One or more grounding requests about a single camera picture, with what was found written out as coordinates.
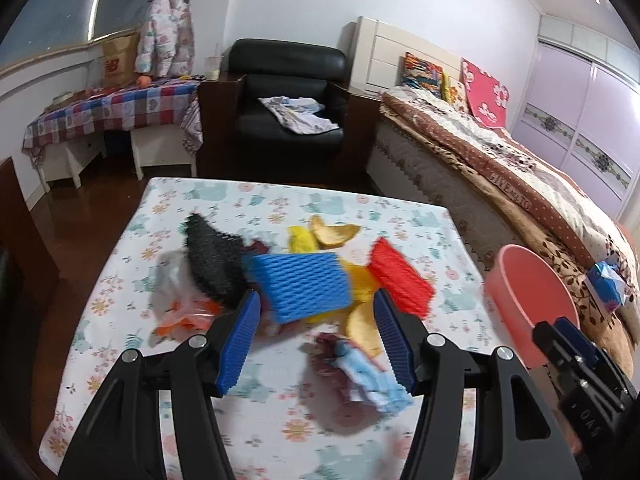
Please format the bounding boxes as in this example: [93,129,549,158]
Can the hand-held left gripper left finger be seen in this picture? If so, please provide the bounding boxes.
[59,290,263,480]

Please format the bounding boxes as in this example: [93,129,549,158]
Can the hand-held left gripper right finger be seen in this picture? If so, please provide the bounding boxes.
[372,287,583,480]

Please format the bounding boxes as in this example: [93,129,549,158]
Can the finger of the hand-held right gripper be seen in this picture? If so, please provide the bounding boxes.
[555,316,603,366]
[532,322,571,368]

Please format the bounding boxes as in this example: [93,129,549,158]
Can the pale paper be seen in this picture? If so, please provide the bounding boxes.
[332,342,413,413]

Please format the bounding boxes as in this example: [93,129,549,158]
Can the pink plastic bucket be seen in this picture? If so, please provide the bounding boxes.
[484,244,581,368]

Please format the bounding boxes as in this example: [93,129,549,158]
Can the orange plastic bag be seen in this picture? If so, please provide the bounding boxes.
[152,295,226,338]

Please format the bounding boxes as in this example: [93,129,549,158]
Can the dark red paper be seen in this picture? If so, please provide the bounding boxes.
[312,332,386,433]

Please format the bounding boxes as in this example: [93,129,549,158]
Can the blue foam net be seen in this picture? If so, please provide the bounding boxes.
[247,252,353,324]

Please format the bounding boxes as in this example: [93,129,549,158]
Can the black foam net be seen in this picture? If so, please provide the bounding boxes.
[184,213,256,308]

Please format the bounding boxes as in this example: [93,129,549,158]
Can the white plastic bag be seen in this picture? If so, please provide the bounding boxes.
[152,250,201,311]

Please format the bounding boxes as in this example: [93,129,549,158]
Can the yellow plastic bag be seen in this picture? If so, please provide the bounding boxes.
[287,226,381,325]

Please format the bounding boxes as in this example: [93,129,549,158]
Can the yellow fruit peel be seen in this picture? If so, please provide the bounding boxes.
[347,302,386,358]
[307,215,362,251]

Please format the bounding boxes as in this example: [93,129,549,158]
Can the blue tissue pack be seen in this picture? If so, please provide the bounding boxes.
[586,260,628,306]

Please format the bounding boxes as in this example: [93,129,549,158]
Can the red foam net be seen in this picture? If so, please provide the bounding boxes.
[367,237,435,318]

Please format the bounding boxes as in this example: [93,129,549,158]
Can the brown leaf blanket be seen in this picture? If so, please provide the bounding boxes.
[475,185,640,361]

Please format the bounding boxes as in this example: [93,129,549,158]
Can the floral tablecloth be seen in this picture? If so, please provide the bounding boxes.
[39,176,501,480]

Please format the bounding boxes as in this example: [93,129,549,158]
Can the quilted bed mattress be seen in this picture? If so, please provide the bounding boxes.
[367,120,501,271]

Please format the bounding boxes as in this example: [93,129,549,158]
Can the dotted floral quilt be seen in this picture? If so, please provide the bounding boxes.
[382,85,626,271]

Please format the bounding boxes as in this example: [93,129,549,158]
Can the white desk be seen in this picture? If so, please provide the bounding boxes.
[37,122,198,191]

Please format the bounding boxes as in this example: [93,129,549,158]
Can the white patterned clothes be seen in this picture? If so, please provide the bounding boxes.
[259,96,341,135]

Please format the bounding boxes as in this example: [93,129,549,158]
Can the dark wooden cabinet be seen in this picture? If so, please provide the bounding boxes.
[0,157,61,311]

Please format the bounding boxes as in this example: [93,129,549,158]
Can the lilac sliding wardrobe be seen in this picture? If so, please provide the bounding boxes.
[510,12,640,221]

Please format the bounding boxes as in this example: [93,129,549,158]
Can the pink floral pillow cloth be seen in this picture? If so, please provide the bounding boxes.
[461,58,511,128]

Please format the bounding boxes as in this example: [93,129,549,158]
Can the yellow floral pillow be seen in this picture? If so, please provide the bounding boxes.
[440,72,471,111]

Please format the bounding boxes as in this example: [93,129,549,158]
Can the checkered tablecloth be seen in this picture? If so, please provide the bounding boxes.
[22,80,203,153]

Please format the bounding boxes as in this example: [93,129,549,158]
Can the colourful patterned pillow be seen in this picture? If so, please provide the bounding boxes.
[401,52,445,100]

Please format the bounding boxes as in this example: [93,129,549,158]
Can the black leather armchair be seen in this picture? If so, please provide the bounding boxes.
[196,38,383,186]

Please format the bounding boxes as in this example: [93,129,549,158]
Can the brown paper bag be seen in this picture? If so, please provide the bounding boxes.
[102,35,141,88]

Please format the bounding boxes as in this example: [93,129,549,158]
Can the pale patterned puffer jacket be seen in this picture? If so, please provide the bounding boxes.
[134,0,196,78]

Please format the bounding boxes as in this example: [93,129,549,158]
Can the dark window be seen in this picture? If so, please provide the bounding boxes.
[0,0,151,66]

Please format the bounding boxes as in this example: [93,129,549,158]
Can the cream wooden bed frame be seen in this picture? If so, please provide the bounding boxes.
[350,16,463,98]

